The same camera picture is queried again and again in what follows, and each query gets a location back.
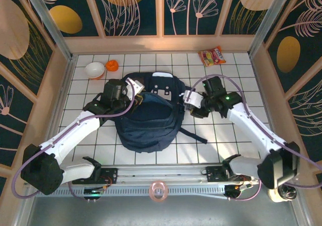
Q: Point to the navy blue backpack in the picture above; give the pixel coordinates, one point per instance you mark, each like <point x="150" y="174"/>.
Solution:
<point x="148" y="130"/>

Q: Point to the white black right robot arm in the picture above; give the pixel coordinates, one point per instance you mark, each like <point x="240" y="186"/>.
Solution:
<point x="251" y="127"/>

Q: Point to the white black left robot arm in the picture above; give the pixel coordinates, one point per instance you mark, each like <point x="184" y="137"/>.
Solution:
<point x="68" y="138"/>

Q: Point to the small orange cup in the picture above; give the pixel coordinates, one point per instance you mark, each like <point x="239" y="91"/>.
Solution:
<point x="112" y="65"/>

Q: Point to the white orange bowl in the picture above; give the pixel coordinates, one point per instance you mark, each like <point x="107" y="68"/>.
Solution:
<point x="94" y="70"/>

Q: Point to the orange snack packet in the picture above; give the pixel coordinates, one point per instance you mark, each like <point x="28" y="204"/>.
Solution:
<point x="212" y="57"/>

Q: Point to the black controller board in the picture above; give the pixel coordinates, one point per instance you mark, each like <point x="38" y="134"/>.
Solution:
<point x="232" y="189"/>
<point x="91" y="192"/>

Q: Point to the pink tape roll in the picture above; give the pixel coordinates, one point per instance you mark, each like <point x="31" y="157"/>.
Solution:
<point x="158" y="191"/>

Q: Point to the white bottle with black cap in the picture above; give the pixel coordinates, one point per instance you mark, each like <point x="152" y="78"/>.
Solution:
<point x="284" y="194"/>

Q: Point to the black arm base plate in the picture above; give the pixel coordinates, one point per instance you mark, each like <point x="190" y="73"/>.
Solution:
<point x="112" y="175"/>
<point x="213" y="174"/>

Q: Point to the aluminium mounting rail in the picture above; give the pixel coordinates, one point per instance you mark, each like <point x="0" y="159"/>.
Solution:
<point x="163" y="173"/>

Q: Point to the grey metal frame post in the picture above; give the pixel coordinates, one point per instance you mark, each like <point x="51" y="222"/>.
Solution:
<point x="50" y="24"/>
<point x="271" y="17"/>

